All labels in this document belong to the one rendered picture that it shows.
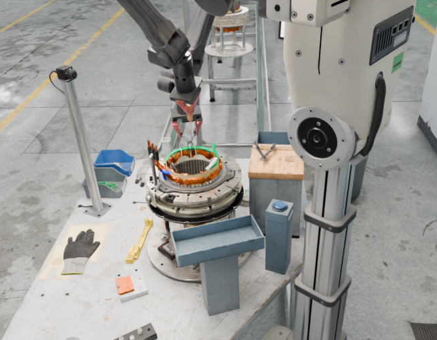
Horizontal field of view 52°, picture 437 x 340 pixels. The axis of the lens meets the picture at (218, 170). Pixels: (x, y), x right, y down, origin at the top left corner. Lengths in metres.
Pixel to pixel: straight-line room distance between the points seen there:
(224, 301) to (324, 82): 0.78
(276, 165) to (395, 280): 1.37
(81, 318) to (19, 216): 2.02
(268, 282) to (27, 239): 2.03
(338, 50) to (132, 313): 1.02
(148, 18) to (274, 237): 0.77
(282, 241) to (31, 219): 2.27
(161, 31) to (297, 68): 0.38
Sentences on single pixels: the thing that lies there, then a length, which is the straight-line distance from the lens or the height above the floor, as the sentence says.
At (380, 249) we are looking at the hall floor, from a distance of 2.92.
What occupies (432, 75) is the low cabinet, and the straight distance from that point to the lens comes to 4.12.
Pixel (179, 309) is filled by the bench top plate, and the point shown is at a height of 0.78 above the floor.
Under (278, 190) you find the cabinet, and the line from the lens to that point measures 1.58.
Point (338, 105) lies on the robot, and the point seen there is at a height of 1.52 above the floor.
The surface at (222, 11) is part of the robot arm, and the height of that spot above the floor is 1.71.
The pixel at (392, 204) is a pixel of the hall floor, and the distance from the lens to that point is 3.30.
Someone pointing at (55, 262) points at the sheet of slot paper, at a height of 0.78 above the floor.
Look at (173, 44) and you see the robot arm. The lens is 1.16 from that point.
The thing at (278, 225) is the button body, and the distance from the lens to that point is 1.43.
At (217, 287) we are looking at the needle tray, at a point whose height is 0.90.
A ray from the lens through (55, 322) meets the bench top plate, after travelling 1.55.
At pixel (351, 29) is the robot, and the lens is 0.84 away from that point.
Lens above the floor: 1.90
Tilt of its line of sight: 32 degrees down
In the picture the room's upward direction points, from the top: 3 degrees counter-clockwise
